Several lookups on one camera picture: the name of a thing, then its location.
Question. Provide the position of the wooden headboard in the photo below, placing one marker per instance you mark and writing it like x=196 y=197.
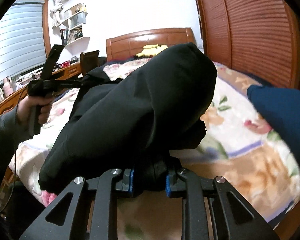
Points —
x=128 y=45

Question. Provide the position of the window roller blind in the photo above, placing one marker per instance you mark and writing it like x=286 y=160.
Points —
x=21 y=38

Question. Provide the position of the yellow plush toy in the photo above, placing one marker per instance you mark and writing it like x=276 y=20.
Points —
x=151 y=50

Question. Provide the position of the floral bed blanket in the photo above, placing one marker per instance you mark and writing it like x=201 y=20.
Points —
x=240 y=146

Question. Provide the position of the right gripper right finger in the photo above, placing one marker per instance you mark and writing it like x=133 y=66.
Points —
x=176 y=184

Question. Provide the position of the dark wooden chair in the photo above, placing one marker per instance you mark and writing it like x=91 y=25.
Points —
x=90 y=61

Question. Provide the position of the navy blue garment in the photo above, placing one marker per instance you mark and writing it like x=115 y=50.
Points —
x=280 y=107

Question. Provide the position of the grey left sleeve forearm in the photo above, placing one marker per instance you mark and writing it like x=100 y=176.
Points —
x=12 y=133

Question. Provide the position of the black coat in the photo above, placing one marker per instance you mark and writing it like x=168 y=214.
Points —
x=134 y=122

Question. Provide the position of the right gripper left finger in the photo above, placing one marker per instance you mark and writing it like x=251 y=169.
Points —
x=125 y=184

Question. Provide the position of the red louvered wardrobe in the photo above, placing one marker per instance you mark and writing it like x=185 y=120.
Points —
x=260 y=37

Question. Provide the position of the white wall shelf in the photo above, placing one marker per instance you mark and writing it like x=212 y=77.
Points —
x=70 y=24

